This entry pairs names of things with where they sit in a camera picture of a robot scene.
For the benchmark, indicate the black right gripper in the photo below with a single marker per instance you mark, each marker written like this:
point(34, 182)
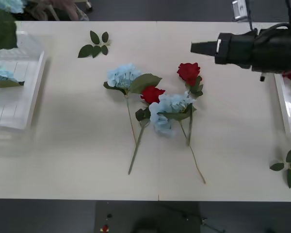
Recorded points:
point(235, 49)

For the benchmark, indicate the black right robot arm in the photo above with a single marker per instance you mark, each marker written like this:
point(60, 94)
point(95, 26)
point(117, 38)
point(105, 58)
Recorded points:
point(276, 48)

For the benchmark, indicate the shallow white box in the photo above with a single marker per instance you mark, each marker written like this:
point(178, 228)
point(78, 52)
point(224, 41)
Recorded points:
point(287, 109)
point(24, 97)

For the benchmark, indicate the dark robot torso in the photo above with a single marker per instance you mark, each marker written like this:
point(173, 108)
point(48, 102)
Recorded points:
point(148, 218)

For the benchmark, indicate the pale grey right wrist camera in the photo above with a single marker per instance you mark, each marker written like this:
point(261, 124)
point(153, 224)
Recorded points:
point(240, 9)

